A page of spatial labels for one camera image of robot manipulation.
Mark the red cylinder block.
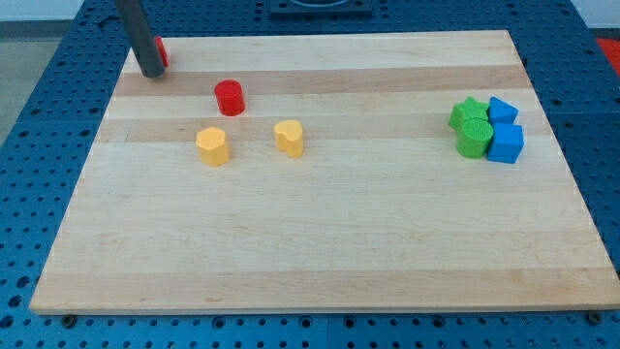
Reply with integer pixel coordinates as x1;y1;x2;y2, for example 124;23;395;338
214;79;245;116

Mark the red star block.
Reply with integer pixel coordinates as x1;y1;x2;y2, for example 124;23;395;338
154;36;170;68

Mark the blue cube block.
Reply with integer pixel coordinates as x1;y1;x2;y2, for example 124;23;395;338
487;123;524;164

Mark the blue perforated table plate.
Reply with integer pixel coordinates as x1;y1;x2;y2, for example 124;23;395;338
1;0;619;348

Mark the yellow hexagon block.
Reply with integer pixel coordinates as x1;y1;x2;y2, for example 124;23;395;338
196;127;231;167

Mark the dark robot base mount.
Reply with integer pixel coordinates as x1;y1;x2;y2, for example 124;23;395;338
268;0;374;18

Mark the blue triangle block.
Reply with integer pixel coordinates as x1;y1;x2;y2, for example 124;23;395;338
487;97;519;124

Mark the green star block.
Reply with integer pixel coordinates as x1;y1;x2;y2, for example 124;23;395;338
449;96;489;131

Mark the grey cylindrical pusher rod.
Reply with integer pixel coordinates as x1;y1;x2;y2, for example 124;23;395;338
114;0;165;79

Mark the yellow heart block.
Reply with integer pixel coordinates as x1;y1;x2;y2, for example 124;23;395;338
273;120;304;158

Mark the light wooden board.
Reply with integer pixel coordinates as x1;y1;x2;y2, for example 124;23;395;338
30;30;619;315

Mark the green cylinder block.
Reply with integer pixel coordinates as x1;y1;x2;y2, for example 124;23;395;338
456;118;494;159

